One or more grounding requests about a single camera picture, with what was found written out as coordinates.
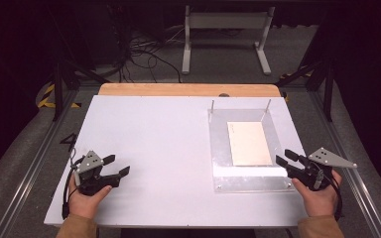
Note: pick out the person's left hand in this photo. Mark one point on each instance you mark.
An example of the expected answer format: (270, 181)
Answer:
(86, 202)

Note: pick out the black tripod stand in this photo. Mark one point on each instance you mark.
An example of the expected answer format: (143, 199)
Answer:
(327, 86)
(59, 89)

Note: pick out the wooden table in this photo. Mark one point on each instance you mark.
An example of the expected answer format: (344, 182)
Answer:
(185, 90)

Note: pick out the beige rectangular board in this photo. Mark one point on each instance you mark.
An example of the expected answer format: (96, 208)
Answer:
(248, 143)

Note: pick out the aluminium floor rail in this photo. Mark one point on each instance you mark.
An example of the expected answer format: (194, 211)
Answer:
(29, 172)
(354, 178)

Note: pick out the yellow black hazard tape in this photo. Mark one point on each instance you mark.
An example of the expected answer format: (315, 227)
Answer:
(294, 74)
(48, 95)

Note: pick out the white metal stand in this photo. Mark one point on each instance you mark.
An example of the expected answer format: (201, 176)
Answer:
(226, 20)

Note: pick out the thin metal post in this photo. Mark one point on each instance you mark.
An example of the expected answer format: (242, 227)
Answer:
(212, 106)
(268, 106)

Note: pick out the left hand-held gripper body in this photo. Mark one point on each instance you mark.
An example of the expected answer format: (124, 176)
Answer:
(89, 165)

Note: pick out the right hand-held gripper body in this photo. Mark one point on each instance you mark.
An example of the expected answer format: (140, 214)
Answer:
(320, 165)

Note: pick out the white table board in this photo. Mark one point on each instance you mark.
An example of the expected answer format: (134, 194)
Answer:
(152, 139)

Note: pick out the person's right hand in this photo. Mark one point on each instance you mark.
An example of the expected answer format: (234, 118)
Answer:
(317, 200)

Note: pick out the aluminium base plate fixture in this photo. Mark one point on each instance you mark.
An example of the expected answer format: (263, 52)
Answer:
(218, 145)

